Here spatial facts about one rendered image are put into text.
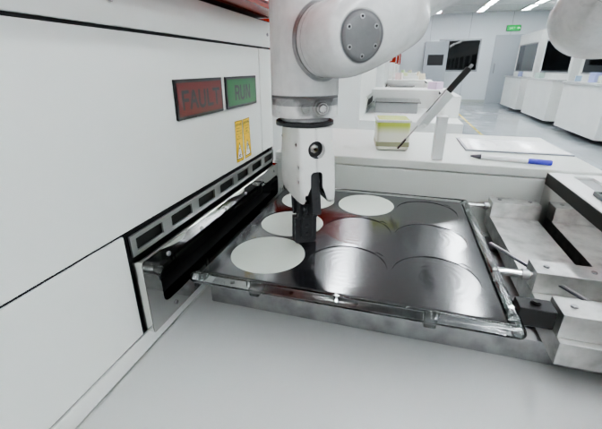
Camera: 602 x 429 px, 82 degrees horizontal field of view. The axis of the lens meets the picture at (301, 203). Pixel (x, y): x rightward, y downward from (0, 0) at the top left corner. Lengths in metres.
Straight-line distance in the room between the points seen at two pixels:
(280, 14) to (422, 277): 0.34
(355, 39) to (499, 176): 0.48
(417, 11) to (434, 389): 0.39
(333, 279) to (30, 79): 0.34
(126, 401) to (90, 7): 0.37
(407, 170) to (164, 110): 0.48
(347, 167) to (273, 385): 0.47
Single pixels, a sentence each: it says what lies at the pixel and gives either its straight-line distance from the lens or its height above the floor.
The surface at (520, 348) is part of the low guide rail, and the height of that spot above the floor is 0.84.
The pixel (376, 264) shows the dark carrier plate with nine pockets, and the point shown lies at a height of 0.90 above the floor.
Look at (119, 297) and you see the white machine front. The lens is 0.42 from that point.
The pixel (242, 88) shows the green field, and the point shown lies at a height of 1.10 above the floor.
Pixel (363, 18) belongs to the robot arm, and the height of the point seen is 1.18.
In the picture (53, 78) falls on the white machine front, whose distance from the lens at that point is 0.35.
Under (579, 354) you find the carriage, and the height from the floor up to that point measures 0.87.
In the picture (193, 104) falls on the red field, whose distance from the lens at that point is 0.49.
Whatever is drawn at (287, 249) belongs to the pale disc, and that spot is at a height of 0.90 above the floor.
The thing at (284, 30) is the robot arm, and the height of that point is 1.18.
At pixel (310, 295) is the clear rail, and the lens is 0.40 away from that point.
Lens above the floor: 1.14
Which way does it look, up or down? 21 degrees down
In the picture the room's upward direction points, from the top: straight up
